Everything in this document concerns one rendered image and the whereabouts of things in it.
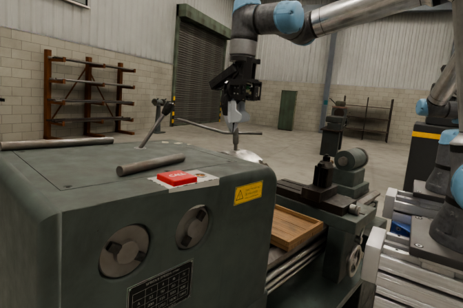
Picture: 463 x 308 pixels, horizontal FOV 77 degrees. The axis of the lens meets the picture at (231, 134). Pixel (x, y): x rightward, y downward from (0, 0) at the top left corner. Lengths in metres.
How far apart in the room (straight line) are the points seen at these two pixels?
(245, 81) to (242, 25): 0.15
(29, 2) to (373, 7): 7.88
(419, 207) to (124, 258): 1.03
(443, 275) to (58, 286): 0.73
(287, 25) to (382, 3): 0.22
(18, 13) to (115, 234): 7.71
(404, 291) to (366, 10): 0.66
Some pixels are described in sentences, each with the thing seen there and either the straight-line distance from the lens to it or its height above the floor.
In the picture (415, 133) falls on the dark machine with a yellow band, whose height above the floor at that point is 1.10.
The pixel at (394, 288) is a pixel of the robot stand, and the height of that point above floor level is 1.04.
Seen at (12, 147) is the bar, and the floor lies 1.27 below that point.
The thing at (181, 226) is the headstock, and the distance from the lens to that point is 0.63.
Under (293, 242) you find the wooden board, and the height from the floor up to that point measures 0.89.
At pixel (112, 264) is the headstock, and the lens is 0.57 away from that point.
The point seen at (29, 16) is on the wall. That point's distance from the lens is 8.25.
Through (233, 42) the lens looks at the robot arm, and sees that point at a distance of 0.82.
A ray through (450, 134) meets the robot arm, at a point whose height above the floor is 1.37.
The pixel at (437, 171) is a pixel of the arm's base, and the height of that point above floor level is 1.24.
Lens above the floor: 1.44
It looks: 8 degrees down
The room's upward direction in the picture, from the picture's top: 5 degrees clockwise
